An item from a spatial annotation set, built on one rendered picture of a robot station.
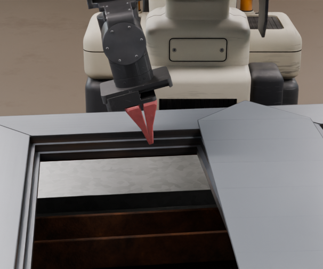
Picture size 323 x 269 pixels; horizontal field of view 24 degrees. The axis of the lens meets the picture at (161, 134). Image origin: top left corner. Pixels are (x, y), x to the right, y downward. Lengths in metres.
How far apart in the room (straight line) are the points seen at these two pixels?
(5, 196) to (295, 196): 0.36
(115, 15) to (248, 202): 0.29
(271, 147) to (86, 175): 0.44
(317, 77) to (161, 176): 2.94
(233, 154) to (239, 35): 0.57
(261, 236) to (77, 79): 3.37
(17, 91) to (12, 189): 3.07
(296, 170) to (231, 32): 0.62
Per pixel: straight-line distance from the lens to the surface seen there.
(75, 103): 3.85
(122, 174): 1.44
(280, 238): 0.89
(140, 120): 1.11
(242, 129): 1.19
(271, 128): 1.20
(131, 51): 1.01
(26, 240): 0.94
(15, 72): 4.38
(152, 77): 1.11
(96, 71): 1.93
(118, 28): 1.00
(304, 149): 1.13
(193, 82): 1.62
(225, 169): 1.05
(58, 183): 1.42
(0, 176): 1.05
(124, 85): 1.10
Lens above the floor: 1.29
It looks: 22 degrees down
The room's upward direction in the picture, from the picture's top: straight up
